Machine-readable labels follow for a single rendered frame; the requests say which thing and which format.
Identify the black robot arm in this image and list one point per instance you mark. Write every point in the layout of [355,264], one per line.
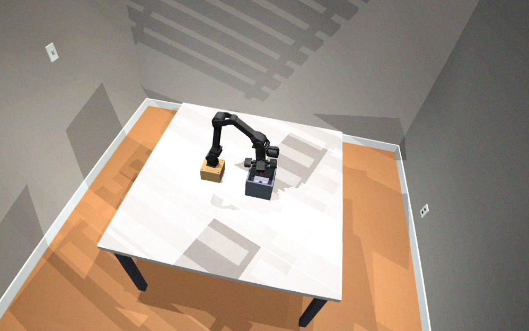
[257,138]

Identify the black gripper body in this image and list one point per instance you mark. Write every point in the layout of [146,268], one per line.
[272,162]

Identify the white square plate with hole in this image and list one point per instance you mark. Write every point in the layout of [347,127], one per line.
[263,180]

